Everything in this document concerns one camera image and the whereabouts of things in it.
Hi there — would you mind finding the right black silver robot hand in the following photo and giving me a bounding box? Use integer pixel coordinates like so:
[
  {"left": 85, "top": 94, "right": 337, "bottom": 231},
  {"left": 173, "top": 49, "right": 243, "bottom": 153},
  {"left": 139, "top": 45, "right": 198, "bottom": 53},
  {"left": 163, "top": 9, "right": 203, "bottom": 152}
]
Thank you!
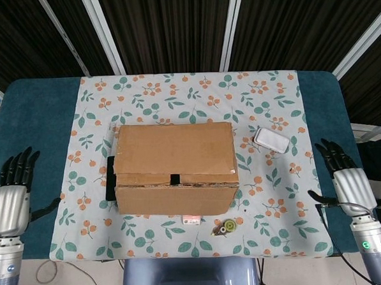
[{"left": 305, "top": 135, "right": 379, "bottom": 220}]

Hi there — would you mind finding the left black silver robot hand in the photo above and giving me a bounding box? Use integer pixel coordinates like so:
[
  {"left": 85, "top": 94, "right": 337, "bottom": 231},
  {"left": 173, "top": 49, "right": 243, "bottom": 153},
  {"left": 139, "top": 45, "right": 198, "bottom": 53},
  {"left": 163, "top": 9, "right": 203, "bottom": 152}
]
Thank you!
[{"left": 0, "top": 144, "right": 64, "bottom": 238}]

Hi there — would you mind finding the brown cardboard box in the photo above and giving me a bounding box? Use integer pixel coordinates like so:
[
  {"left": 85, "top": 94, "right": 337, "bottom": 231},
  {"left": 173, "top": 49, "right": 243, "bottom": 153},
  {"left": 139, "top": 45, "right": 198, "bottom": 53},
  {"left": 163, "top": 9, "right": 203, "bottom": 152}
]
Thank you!
[{"left": 110, "top": 119, "right": 242, "bottom": 223}]

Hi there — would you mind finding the white rectangular plastic case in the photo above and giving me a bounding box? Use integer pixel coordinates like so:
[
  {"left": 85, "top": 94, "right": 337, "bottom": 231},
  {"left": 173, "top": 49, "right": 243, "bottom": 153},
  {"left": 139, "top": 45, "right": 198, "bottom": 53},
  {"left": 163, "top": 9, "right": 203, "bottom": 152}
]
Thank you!
[{"left": 252, "top": 126, "right": 290, "bottom": 155}]

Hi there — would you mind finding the teal plush table cover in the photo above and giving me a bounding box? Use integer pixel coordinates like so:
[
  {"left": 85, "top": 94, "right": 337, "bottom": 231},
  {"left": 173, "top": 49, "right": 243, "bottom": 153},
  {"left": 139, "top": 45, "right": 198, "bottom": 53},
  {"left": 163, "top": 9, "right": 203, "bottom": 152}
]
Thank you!
[{"left": 0, "top": 59, "right": 381, "bottom": 273}]

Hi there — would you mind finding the black smartphone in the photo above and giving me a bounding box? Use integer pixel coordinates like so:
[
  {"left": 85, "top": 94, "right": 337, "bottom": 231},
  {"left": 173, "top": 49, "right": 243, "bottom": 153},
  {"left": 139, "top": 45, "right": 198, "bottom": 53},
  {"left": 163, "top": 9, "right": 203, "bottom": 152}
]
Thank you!
[{"left": 103, "top": 156, "right": 119, "bottom": 202}]

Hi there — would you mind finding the pink tissue pack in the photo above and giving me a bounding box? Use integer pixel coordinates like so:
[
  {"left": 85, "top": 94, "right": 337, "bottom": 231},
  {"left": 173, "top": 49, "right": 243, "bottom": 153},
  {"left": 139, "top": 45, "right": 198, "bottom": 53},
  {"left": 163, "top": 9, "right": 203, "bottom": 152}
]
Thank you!
[{"left": 181, "top": 214, "right": 202, "bottom": 227}]

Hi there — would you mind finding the floral leaf print tablecloth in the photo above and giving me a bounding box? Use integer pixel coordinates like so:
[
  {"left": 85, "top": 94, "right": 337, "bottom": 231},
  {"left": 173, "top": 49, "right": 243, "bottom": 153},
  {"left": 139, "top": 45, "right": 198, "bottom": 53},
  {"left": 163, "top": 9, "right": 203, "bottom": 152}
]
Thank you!
[{"left": 39, "top": 63, "right": 335, "bottom": 272}]

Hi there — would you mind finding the grey-blue robot torso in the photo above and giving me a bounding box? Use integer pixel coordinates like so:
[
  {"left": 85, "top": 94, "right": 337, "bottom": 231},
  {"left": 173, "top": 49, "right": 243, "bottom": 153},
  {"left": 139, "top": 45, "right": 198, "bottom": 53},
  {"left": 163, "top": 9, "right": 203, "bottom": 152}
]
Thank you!
[{"left": 119, "top": 252, "right": 261, "bottom": 285}]

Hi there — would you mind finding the black right hand cable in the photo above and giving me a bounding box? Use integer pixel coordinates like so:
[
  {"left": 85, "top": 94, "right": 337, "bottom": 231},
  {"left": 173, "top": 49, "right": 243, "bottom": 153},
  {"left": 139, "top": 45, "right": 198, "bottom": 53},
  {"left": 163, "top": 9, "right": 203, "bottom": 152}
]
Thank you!
[{"left": 317, "top": 200, "right": 374, "bottom": 285}]

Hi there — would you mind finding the white metal frame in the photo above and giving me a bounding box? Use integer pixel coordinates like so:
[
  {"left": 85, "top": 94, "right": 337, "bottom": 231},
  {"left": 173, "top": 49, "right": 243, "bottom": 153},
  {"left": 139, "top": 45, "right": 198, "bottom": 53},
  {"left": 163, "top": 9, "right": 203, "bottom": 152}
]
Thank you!
[{"left": 350, "top": 121, "right": 381, "bottom": 144}]

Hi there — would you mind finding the wide white partition post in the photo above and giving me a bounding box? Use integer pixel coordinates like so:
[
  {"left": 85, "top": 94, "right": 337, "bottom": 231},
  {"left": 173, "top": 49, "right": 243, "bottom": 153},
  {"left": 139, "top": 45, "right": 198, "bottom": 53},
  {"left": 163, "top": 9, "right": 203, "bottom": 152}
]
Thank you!
[
  {"left": 329, "top": 11, "right": 381, "bottom": 79},
  {"left": 80, "top": 0, "right": 126, "bottom": 77},
  {"left": 216, "top": 0, "right": 250, "bottom": 72}
]

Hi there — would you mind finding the thin white partition post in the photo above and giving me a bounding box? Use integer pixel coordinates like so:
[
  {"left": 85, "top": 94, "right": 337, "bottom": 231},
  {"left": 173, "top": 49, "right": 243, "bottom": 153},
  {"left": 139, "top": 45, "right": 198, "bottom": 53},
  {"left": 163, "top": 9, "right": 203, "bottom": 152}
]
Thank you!
[{"left": 37, "top": 0, "right": 92, "bottom": 81}]

